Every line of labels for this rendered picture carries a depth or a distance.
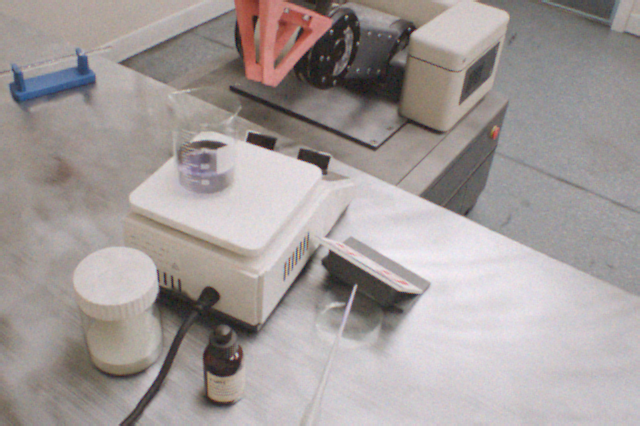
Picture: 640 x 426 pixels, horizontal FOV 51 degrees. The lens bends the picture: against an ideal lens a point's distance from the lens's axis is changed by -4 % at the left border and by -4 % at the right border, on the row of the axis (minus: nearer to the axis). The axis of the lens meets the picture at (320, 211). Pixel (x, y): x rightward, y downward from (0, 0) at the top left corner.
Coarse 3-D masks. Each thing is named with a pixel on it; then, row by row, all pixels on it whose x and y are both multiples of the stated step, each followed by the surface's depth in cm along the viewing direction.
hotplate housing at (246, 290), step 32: (320, 192) 58; (352, 192) 67; (128, 224) 54; (160, 224) 53; (288, 224) 55; (320, 224) 60; (160, 256) 54; (192, 256) 52; (224, 256) 51; (256, 256) 52; (288, 256) 55; (160, 288) 57; (192, 288) 55; (224, 288) 53; (256, 288) 51; (288, 288) 58; (256, 320) 54
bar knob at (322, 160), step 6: (300, 150) 63; (306, 150) 63; (312, 150) 64; (300, 156) 63; (306, 156) 64; (312, 156) 64; (318, 156) 64; (324, 156) 64; (330, 156) 64; (306, 162) 64; (312, 162) 64; (318, 162) 64; (324, 162) 64; (324, 168) 64; (324, 174) 64
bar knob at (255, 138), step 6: (246, 132) 65; (252, 132) 65; (258, 132) 65; (246, 138) 65; (252, 138) 65; (258, 138) 65; (264, 138) 65; (270, 138) 66; (276, 138) 66; (252, 144) 65; (258, 144) 65; (264, 144) 66; (270, 144) 66
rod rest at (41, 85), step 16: (16, 64) 78; (80, 64) 83; (16, 80) 79; (32, 80) 81; (48, 80) 81; (64, 80) 81; (80, 80) 82; (96, 80) 84; (16, 96) 78; (32, 96) 79
